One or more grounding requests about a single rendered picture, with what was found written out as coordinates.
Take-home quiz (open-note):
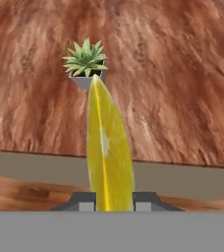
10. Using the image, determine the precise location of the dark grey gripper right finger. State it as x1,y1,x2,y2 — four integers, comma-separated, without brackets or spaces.
132,191,185,213

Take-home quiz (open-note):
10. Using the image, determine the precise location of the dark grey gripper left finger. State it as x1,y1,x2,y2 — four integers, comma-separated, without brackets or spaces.
50,191,97,213

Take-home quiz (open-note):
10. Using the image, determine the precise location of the green potted plant, grey pot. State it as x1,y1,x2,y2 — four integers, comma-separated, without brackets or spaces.
62,37,109,93

